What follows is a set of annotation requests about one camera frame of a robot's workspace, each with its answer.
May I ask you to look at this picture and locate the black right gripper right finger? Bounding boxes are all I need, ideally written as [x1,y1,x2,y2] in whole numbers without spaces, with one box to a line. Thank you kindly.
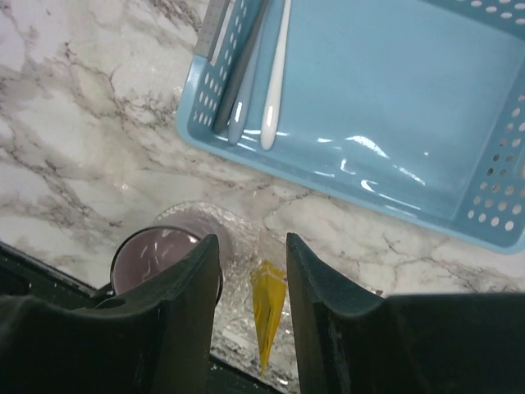
[286,233,524,393]

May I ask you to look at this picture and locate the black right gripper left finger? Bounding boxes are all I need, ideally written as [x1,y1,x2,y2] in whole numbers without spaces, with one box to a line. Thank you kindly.
[0,233,221,394]

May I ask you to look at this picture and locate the purple grey mug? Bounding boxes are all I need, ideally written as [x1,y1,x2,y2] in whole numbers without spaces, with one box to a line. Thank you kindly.
[110,225,218,296]

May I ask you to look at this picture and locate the yellow toothpaste tube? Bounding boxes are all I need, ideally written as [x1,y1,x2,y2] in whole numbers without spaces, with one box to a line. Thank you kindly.
[250,260,286,375]

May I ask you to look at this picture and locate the clear textured glass tray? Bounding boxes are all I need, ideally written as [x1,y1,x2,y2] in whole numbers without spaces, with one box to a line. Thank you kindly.
[153,201,300,393]

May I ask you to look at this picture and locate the light blue plastic basket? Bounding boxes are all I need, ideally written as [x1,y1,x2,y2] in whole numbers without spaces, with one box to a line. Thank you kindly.
[176,1,524,254]

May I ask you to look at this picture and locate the white toothbrush in basket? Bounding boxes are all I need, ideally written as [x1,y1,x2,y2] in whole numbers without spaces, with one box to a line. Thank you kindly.
[260,0,292,150]

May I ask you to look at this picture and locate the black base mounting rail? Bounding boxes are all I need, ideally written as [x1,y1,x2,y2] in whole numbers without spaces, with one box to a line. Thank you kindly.
[0,240,288,394]

